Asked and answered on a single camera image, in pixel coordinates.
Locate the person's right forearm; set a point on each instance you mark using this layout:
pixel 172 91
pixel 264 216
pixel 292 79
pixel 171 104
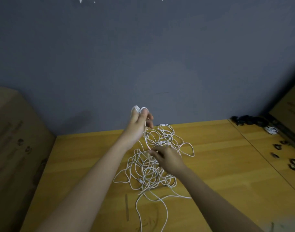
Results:
pixel 215 205

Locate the plain brown cardboard box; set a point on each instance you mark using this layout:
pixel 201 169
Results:
pixel 17 157

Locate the person's left hand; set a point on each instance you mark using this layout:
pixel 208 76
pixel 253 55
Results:
pixel 136 127

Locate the person's right hand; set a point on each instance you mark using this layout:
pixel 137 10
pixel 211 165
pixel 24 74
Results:
pixel 169 161

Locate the person's left forearm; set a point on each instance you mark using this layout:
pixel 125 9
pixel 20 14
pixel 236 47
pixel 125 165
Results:
pixel 79 195

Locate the cardboard box with black print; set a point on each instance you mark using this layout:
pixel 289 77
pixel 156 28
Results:
pixel 289 111

